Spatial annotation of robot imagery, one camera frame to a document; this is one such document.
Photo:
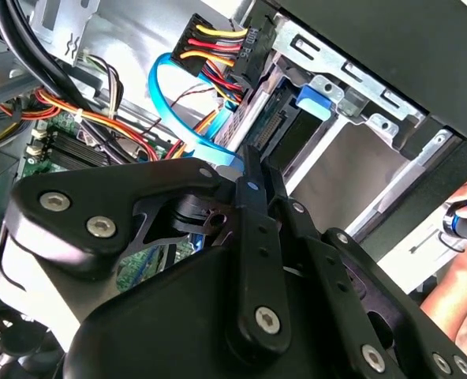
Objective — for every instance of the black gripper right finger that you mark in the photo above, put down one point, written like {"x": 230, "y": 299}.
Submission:
{"x": 336, "y": 260}

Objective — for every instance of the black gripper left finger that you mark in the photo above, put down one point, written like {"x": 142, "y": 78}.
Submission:
{"x": 75, "y": 181}

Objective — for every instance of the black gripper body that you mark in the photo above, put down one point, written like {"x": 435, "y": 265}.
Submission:
{"x": 170, "y": 316}

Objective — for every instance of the round black blue-ringed tool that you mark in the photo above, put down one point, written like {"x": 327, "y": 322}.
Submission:
{"x": 466, "y": 225}

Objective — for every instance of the hard disk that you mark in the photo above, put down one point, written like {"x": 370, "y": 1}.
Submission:
{"x": 314, "y": 102}

